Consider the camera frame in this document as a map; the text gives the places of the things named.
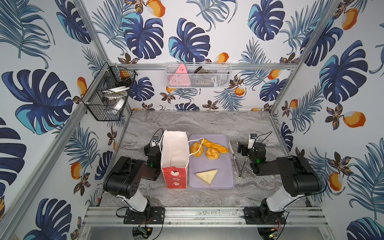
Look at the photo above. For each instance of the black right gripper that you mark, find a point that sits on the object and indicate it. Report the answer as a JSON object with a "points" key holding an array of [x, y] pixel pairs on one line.
{"points": [[244, 146]]}

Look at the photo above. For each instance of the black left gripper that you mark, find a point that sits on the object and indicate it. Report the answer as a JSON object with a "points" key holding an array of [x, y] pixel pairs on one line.
{"points": [[153, 150]]}

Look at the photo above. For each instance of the white red paper bag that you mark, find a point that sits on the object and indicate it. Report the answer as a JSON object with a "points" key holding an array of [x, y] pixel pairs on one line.
{"points": [[175, 150]]}

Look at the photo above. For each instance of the round golden bread roll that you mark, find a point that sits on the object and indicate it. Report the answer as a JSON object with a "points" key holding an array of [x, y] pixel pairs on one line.
{"points": [[196, 149]]}

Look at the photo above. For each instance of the braided golden bread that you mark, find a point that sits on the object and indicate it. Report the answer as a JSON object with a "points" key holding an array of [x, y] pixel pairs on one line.
{"points": [[212, 153]]}

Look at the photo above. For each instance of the twisted long golden bread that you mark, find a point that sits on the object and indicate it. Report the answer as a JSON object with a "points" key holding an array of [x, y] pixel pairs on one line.
{"points": [[208, 144]]}

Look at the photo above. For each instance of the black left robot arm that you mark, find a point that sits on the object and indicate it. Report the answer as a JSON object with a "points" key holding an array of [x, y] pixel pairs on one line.
{"points": [[123, 182]]}

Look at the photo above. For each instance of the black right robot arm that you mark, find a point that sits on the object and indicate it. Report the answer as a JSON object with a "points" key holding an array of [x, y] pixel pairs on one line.
{"points": [[298, 179]]}

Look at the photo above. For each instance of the purple cutting board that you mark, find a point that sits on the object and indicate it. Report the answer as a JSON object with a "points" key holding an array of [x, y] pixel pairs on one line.
{"points": [[225, 178]]}

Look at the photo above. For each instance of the metal items in black basket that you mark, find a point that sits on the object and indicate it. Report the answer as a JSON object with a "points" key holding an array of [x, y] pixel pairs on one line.
{"points": [[114, 99]]}

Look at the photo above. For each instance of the pink triangular item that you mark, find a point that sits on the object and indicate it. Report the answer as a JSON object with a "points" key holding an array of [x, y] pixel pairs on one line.
{"points": [[180, 78]]}

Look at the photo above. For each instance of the dark items in mesh basket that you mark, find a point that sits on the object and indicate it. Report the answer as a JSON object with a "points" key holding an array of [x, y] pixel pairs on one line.
{"points": [[203, 77]]}

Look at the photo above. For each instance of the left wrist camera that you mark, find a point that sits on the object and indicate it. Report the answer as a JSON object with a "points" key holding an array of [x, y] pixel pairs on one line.
{"points": [[154, 141]]}

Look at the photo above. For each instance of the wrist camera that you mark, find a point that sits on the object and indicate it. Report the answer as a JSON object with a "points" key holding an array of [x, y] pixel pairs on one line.
{"points": [[154, 141], [252, 140]]}

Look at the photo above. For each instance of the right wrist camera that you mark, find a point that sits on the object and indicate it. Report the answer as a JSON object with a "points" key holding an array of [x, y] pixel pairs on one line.
{"points": [[252, 140]]}

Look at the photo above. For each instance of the black wire basket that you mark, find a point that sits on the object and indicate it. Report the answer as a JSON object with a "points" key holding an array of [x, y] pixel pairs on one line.
{"points": [[108, 77]]}

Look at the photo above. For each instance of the white mesh wall basket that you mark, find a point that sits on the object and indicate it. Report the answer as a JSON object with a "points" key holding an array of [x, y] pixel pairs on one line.
{"points": [[224, 72]]}

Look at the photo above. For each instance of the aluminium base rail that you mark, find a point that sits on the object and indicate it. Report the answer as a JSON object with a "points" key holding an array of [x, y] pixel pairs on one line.
{"points": [[207, 217]]}

